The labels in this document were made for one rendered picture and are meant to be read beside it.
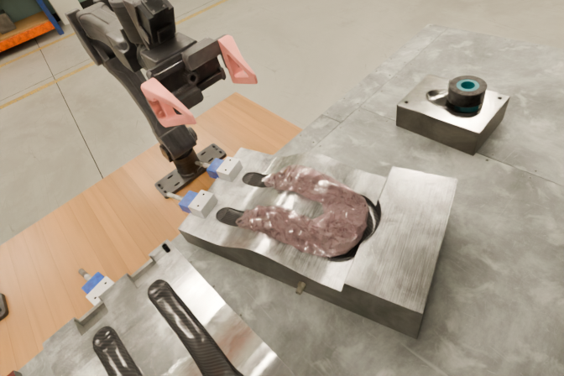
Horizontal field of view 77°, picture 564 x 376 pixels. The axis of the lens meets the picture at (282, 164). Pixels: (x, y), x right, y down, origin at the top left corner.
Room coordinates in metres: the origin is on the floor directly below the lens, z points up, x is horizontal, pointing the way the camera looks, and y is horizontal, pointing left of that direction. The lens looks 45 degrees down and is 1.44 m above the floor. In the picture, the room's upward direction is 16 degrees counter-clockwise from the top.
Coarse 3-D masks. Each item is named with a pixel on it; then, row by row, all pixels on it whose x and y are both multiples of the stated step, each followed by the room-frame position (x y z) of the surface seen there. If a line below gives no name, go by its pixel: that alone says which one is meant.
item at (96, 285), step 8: (80, 272) 0.46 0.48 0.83; (88, 280) 0.43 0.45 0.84; (96, 280) 0.43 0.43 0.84; (104, 280) 0.41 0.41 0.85; (88, 288) 0.41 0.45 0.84; (96, 288) 0.40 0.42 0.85; (104, 288) 0.39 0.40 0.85; (88, 296) 0.38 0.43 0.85; (96, 296) 0.38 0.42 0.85; (96, 304) 0.36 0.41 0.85
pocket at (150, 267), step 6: (144, 264) 0.41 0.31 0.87; (150, 264) 0.40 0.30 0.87; (156, 264) 0.41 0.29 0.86; (138, 270) 0.40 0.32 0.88; (144, 270) 0.40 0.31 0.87; (150, 270) 0.40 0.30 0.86; (156, 270) 0.39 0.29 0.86; (132, 276) 0.39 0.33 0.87; (138, 276) 0.39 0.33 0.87; (144, 276) 0.39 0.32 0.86; (132, 282) 0.37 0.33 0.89; (138, 282) 0.38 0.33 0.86
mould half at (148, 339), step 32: (160, 256) 0.40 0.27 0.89; (128, 288) 0.35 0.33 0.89; (192, 288) 0.32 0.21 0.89; (128, 320) 0.29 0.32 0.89; (160, 320) 0.28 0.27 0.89; (224, 320) 0.25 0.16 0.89; (64, 352) 0.27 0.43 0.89; (160, 352) 0.23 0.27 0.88; (224, 352) 0.19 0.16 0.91; (256, 352) 0.17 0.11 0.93
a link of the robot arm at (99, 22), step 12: (96, 0) 0.80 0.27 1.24; (72, 12) 0.77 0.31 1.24; (84, 12) 0.76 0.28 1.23; (96, 12) 0.74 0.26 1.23; (108, 12) 0.72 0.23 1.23; (72, 24) 0.77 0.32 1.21; (84, 24) 0.75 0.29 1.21; (96, 24) 0.69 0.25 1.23; (108, 24) 0.65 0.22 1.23; (120, 24) 0.64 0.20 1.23; (84, 36) 0.76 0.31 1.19; (96, 36) 0.73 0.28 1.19; (108, 36) 0.60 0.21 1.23; (120, 36) 0.59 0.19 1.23; (84, 48) 0.81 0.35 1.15; (96, 60) 0.77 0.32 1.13
